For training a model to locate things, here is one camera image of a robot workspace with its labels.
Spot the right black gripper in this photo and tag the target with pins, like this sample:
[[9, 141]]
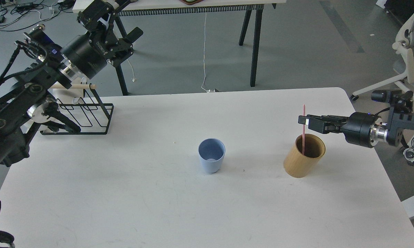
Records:
[[357, 128]]

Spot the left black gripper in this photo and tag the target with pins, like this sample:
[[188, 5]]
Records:
[[92, 51]]

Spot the pink chopstick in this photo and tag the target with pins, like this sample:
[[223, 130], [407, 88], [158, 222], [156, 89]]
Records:
[[303, 132]]

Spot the blue plastic cup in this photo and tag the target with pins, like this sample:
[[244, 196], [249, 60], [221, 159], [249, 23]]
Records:
[[211, 153]]

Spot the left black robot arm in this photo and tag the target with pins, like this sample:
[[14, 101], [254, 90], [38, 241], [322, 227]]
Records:
[[39, 63]]

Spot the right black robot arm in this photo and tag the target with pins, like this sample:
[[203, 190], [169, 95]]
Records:
[[399, 127]]

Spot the bamboo cylinder holder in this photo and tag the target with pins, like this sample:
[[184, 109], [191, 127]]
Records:
[[298, 164]]

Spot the white background table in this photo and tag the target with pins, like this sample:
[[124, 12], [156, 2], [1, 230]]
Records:
[[167, 7]]

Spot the black wire dish rack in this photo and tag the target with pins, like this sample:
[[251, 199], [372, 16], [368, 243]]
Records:
[[90, 114]]

